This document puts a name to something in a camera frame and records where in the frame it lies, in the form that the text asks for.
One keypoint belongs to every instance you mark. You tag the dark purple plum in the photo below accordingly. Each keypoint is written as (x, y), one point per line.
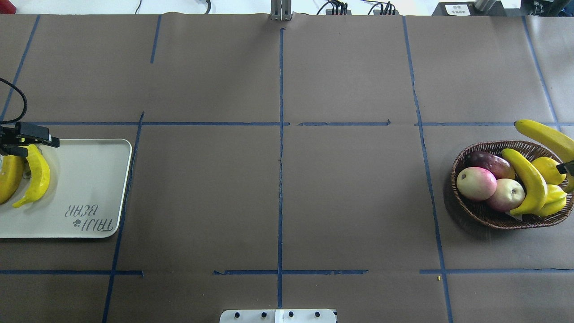
(499, 167)

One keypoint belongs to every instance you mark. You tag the pale green apple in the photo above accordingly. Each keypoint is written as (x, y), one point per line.
(509, 194)

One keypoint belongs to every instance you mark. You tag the brown wicker basket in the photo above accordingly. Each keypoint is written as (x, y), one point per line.
(478, 212)

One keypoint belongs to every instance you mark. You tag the white rectangular tray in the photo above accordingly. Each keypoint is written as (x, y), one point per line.
(85, 195)

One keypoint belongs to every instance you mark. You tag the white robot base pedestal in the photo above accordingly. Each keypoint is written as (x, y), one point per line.
(279, 316)

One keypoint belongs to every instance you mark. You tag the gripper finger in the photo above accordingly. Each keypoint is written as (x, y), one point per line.
(566, 168)

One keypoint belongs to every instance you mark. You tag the yellow banana with brown tip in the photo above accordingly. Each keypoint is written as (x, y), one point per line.
(10, 176)

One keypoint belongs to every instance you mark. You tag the red cylinder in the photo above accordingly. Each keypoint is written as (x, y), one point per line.
(7, 7)

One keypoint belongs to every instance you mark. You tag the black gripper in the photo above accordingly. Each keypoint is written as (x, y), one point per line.
(32, 131)

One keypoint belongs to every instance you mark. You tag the black labelled box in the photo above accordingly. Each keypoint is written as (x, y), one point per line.
(458, 9)

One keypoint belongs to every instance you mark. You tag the aluminium frame post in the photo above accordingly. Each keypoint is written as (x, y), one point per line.
(281, 10)

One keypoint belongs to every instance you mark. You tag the bright yellow-green banana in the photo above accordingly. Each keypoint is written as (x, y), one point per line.
(40, 177)

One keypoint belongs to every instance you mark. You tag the yellow banana short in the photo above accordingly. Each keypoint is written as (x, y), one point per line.
(535, 186)

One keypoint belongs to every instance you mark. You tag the orange black connector box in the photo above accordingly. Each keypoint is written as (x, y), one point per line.
(335, 8)

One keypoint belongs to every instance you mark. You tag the large yellow banana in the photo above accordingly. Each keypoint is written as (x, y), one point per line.
(556, 141)

